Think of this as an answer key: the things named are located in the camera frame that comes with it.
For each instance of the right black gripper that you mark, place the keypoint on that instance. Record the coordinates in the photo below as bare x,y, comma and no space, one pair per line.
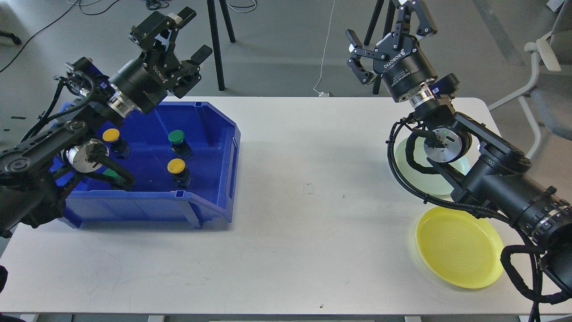
404,67

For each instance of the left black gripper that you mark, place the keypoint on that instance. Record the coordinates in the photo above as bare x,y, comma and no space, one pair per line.
144,82

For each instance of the yellow push button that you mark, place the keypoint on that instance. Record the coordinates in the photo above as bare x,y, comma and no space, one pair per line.
118,144
181,174

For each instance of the green push button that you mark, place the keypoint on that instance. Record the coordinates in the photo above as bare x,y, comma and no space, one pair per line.
114,176
179,145

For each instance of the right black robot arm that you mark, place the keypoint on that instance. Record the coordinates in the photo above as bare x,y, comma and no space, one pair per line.
488,174

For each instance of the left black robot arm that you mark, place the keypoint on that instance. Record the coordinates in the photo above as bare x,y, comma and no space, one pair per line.
62,149

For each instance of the pale green plate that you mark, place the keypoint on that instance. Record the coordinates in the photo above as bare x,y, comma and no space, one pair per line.
433,184

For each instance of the yellow plate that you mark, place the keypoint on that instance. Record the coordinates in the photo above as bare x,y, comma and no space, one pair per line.
458,248

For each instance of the left black tripod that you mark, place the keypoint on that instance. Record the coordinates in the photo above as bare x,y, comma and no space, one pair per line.
214,30

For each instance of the blue plastic bin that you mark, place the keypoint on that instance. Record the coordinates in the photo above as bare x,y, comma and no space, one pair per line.
214,139

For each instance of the grey office chair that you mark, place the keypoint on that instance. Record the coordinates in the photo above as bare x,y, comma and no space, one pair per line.
546,98

